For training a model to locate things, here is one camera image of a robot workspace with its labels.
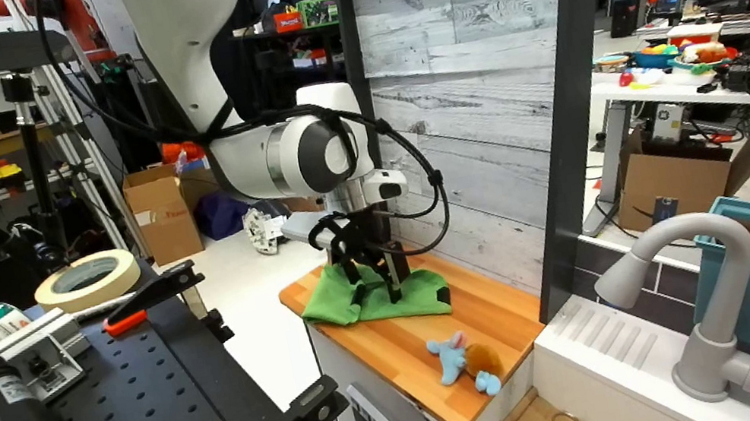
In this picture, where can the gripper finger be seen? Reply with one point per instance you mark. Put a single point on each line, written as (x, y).
(396, 276)
(347, 262)

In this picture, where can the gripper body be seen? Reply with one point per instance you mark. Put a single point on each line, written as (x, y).
(367, 229)

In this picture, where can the green cloth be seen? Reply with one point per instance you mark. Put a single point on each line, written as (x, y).
(341, 301)

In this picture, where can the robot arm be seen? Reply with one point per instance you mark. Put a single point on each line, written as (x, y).
(194, 57)

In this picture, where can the blue and brown plush toy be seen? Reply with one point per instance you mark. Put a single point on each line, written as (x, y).
(458, 365)

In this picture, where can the blue bag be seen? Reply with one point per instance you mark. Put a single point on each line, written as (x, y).
(222, 216)

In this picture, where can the toy kitchen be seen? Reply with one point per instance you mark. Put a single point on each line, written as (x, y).
(473, 108)

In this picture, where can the small cardboard box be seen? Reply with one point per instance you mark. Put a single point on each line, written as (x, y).
(164, 217)

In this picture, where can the orange box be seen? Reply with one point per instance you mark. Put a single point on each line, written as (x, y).
(288, 21)

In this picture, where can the roll of masking tape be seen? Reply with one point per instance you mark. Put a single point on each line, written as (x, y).
(116, 275)

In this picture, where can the large open cardboard box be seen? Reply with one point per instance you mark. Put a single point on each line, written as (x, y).
(678, 180)

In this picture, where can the grey tap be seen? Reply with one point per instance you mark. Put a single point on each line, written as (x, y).
(720, 327)

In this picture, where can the white table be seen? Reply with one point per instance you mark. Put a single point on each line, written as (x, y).
(709, 90)

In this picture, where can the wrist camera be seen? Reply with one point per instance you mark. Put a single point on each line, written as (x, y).
(305, 227)

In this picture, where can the aluminium bracket block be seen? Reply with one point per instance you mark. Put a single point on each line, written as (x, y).
(45, 353)

